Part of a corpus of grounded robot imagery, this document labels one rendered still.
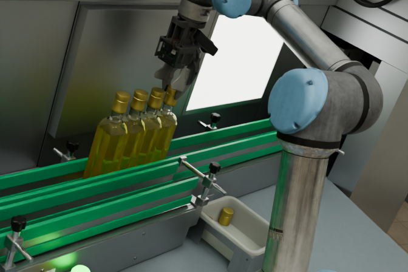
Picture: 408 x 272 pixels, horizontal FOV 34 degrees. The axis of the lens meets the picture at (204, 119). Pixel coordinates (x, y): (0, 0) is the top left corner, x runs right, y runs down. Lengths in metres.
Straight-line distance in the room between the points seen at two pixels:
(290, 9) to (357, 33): 0.95
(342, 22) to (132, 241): 1.20
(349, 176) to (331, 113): 1.32
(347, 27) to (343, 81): 1.23
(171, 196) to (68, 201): 0.28
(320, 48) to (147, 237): 0.64
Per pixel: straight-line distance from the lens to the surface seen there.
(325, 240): 2.15
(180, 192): 1.70
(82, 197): 1.56
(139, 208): 1.61
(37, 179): 1.58
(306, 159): 1.20
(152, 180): 1.72
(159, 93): 1.63
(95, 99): 1.70
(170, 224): 1.72
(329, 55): 1.36
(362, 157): 2.45
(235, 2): 1.45
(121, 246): 1.62
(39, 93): 1.61
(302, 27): 1.44
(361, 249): 2.20
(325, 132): 1.18
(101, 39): 1.61
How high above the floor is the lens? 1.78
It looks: 23 degrees down
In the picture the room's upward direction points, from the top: 20 degrees clockwise
